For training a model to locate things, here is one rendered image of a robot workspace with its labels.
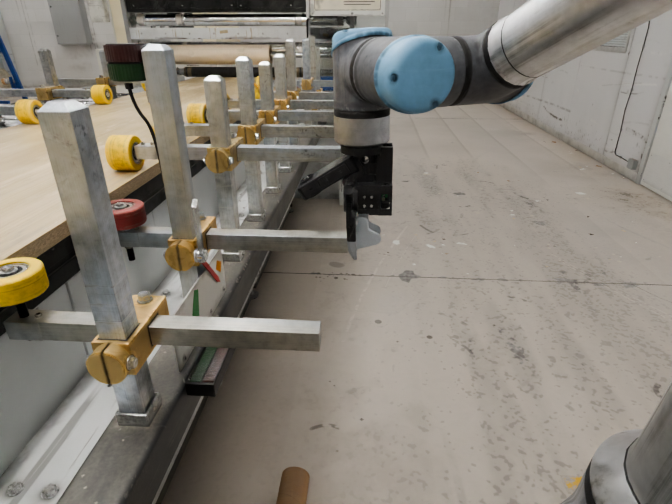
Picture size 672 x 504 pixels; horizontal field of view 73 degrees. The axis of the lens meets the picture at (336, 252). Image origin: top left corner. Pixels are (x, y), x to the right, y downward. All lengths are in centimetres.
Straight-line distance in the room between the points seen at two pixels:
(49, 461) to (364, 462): 95
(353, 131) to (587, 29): 33
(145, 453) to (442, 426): 116
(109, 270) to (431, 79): 45
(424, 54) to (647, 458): 46
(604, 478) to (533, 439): 129
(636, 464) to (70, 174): 57
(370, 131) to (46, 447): 69
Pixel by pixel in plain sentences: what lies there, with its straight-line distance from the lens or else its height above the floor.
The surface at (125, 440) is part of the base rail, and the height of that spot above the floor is 70.
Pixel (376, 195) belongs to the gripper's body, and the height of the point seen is 94.
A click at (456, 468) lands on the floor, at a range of 157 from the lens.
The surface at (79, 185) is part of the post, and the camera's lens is 56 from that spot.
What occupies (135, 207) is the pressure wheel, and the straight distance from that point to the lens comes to 90.
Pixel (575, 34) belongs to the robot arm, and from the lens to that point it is 58.
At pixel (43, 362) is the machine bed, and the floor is 71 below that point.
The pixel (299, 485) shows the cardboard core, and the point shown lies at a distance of 140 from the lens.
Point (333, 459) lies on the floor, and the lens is 155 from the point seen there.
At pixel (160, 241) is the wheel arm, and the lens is 90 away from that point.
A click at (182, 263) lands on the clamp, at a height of 84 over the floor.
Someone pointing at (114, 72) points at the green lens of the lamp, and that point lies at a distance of 78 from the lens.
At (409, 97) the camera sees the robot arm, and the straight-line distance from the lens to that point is 60.
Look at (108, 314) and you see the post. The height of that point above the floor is 88.
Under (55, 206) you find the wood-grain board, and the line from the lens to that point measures 99.
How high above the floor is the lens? 119
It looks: 26 degrees down
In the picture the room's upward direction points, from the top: straight up
